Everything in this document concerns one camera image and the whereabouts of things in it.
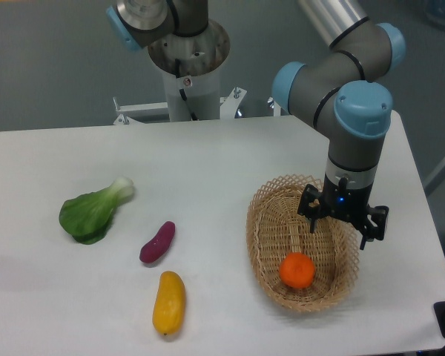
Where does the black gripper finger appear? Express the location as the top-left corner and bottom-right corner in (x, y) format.
(297, 184), (329, 233)
(360, 205), (389, 250)

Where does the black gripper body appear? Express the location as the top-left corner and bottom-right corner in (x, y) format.
(320, 177), (372, 223)

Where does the orange fruit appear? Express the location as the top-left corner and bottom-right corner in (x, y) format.
(279, 252), (316, 289)

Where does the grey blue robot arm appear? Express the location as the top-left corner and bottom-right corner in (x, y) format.
(106, 1), (406, 243)

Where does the woven wicker basket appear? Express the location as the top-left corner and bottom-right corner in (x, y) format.
(246, 175), (359, 312)

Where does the purple sweet potato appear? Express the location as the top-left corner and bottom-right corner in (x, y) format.
(139, 221), (176, 264)

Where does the yellow mango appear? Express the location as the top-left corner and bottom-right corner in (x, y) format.
(152, 271), (186, 335)

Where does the green bok choy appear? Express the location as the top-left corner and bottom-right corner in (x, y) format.
(59, 177), (135, 245)

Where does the white metal frame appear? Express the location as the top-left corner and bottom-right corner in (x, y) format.
(113, 87), (286, 125)

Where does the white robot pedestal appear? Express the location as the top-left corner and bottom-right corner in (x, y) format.
(148, 19), (230, 122)

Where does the black cable on pedestal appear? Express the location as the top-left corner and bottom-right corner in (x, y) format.
(174, 58), (200, 122)

